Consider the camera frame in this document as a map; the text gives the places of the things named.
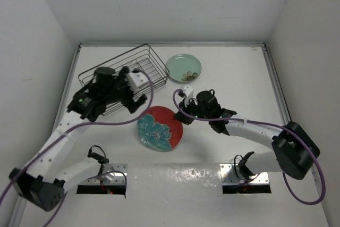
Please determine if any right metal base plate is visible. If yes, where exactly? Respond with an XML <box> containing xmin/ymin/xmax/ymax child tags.
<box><xmin>219</xmin><ymin>163</ymin><xmax>269</xmax><ymax>186</ymax></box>

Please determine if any purple cable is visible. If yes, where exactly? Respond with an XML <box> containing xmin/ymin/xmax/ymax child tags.
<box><xmin>172</xmin><ymin>88</ymin><xmax>326</xmax><ymax>206</ymax></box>
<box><xmin>0</xmin><ymin>69</ymin><xmax>155</xmax><ymax>227</ymax></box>

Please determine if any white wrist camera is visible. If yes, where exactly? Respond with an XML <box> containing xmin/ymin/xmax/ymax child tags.
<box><xmin>126</xmin><ymin>72</ymin><xmax>149</xmax><ymax>93</ymax></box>
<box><xmin>178</xmin><ymin>85</ymin><xmax>194</xmax><ymax>99</ymax></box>

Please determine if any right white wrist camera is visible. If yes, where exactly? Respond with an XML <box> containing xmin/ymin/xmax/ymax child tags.
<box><xmin>178</xmin><ymin>85</ymin><xmax>194</xmax><ymax>99</ymax></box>

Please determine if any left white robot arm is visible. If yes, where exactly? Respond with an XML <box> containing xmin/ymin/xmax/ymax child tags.
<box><xmin>5</xmin><ymin>66</ymin><xmax>153</xmax><ymax>212</ymax></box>

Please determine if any green flower plate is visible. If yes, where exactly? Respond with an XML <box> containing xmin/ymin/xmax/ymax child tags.
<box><xmin>166</xmin><ymin>54</ymin><xmax>202</xmax><ymax>83</ymax></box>

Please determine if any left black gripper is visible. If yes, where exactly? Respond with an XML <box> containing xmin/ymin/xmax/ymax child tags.
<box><xmin>103</xmin><ymin>66</ymin><xmax>145</xmax><ymax>112</ymax></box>

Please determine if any red and teal plate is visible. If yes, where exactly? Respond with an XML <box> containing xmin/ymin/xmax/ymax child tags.
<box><xmin>137</xmin><ymin>106</ymin><xmax>183</xmax><ymax>152</ymax></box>

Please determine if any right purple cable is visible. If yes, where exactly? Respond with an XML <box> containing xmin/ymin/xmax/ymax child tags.
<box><xmin>172</xmin><ymin>88</ymin><xmax>326</xmax><ymax>206</ymax></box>

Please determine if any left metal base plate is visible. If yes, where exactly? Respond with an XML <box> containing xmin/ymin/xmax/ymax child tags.
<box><xmin>80</xmin><ymin>164</ymin><xmax>128</xmax><ymax>186</ymax></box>

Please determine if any wire dish rack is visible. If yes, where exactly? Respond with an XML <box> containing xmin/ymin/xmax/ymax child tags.
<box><xmin>78</xmin><ymin>44</ymin><xmax>169</xmax><ymax>100</ymax></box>

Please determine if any metal base plate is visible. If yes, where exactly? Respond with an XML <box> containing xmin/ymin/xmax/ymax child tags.
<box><xmin>80</xmin><ymin>164</ymin><xmax>128</xmax><ymax>186</ymax></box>
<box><xmin>219</xmin><ymin>163</ymin><xmax>269</xmax><ymax>186</ymax></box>

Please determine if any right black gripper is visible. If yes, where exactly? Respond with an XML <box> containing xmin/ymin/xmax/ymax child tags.
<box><xmin>174</xmin><ymin>96</ymin><xmax>211</xmax><ymax>125</ymax></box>

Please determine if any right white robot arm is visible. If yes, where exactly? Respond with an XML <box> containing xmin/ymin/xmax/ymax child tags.
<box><xmin>173</xmin><ymin>86</ymin><xmax>320</xmax><ymax>180</ymax></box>

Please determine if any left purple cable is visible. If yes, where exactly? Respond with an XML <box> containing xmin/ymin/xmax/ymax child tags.
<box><xmin>0</xmin><ymin>69</ymin><xmax>155</xmax><ymax>227</ymax></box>

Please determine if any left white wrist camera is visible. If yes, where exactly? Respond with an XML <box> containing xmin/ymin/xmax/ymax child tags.
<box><xmin>126</xmin><ymin>72</ymin><xmax>149</xmax><ymax>93</ymax></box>

